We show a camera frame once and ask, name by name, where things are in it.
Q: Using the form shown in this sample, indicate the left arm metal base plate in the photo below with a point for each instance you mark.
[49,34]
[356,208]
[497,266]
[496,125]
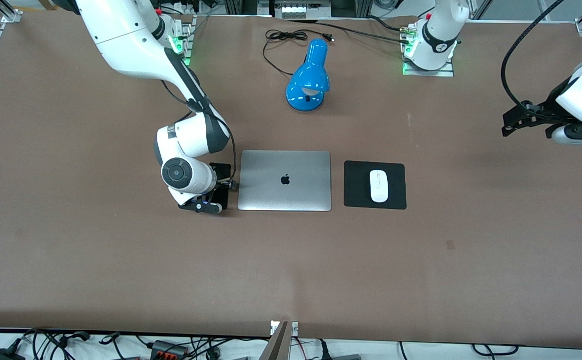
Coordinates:
[428,72]

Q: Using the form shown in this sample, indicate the blue desk lamp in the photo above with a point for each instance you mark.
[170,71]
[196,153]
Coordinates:
[308,75]

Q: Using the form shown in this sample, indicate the black mouse pad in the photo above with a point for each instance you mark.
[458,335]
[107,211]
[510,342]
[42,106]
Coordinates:
[355,185]

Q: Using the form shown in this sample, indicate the small metal bracket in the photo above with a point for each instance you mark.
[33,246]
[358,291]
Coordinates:
[294,328]

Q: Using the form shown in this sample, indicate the white computer mouse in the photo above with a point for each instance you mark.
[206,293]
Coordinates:
[378,186]

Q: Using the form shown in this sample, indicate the grey adapter block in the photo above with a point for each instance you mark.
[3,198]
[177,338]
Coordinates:
[345,357]

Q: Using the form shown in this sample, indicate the silver laptop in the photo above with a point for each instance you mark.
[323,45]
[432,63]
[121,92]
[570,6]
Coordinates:
[284,180]

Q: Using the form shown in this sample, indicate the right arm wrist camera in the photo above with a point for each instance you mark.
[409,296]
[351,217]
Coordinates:
[201,206]

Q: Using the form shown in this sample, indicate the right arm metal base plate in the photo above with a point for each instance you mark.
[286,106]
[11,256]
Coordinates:
[187,35]

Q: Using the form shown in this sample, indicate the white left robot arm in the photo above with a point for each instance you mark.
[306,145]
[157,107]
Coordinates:
[438,40]

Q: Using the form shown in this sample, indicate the grey power strip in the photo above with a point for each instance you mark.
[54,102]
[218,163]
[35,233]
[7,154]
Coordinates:
[300,10]

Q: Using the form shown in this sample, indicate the small brown tape patch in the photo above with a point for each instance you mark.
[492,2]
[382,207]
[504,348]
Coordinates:
[449,244]

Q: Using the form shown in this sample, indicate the black power adapter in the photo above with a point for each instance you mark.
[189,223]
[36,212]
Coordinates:
[3,354]

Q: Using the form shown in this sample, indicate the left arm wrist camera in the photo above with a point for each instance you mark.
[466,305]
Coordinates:
[580,137]

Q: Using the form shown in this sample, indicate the black plug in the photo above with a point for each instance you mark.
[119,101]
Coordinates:
[324,351]

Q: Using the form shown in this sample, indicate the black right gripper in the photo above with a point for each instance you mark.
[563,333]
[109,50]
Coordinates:
[222,172]

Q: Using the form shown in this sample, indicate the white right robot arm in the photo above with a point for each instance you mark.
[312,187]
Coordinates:
[121,35]

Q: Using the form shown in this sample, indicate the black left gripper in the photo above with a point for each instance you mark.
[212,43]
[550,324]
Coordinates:
[546,110]

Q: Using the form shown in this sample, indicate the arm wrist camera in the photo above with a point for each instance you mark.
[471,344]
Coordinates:
[580,137]
[201,206]

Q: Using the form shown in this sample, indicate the grey box with orange connectors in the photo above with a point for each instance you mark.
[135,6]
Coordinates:
[168,350]

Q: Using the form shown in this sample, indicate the black phone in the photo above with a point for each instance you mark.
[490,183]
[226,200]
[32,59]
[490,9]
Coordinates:
[222,169]

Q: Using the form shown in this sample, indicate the wooden beam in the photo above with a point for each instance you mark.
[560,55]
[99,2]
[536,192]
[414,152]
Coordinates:
[277,347]

